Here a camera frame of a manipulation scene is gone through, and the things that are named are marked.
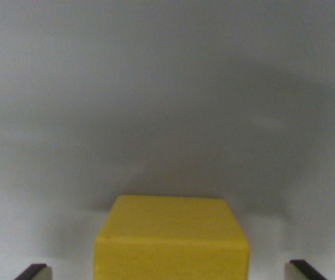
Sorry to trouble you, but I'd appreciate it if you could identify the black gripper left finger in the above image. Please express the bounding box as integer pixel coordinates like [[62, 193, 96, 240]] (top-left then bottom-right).
[[13, 263, 53, 280]]

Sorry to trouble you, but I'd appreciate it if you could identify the grey plastic tray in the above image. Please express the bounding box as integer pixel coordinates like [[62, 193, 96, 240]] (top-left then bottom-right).
[[0, 0, 335, 280]]

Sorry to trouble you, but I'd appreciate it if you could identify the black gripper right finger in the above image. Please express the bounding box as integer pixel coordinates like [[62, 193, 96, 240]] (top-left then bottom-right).
[[284, 259, 329, 280]]

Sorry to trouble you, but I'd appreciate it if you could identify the yellow cube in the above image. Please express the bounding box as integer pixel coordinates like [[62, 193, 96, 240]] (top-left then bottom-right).
[[93, 194, 250, 280]]

